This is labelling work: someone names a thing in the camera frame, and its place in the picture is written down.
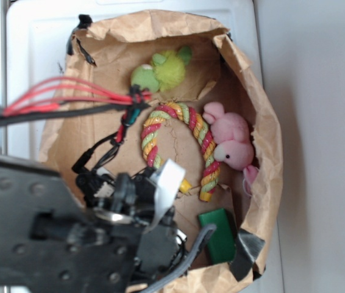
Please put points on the brown paper bag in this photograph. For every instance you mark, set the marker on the brown paper bag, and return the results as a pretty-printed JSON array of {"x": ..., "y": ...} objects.
[{"x": 109, "y": 50}]

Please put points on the striped rope ring toy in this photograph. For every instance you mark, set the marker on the striped rope ring toy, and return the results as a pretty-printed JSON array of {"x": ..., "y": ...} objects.
[{"x": 201, "y": 132}]

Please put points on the white plastic tray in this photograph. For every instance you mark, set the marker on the white plastic tray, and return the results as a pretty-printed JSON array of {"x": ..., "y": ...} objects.
[{"x": 37, "y": 33}]

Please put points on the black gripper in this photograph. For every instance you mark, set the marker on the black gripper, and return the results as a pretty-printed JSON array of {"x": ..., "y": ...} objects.
[{"x": 139, "y": 202}]

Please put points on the pink plush bunny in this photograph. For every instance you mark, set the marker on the pink plush bunny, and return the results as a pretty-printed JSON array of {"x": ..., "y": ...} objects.
[{"x": 231, "y": 134}]

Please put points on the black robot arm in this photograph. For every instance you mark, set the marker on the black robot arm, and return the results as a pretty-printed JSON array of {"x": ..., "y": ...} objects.
[{"x": 49, "y": 243}]

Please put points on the green plush frog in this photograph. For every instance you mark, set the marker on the green plush frog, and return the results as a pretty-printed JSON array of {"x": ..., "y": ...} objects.
[{"x": 165, "y": 71}]

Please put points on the green wooden block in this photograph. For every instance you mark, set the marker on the green wooden block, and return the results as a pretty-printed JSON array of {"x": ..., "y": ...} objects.
[{"x": 221, "y": 246}]

